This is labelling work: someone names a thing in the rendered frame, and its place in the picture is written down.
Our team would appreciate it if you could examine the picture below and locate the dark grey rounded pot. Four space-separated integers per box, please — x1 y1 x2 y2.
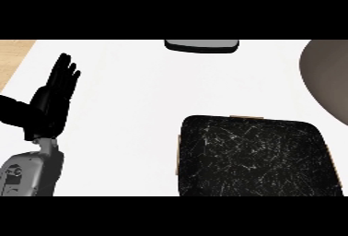
297 40 348 126

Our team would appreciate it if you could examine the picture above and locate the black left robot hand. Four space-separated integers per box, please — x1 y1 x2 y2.
0 53 82 142

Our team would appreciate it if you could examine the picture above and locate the black and grey appliance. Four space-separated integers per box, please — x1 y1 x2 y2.
163 40 240 54

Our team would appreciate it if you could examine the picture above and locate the black scratched tray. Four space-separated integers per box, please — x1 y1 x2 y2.
173 114 344 197

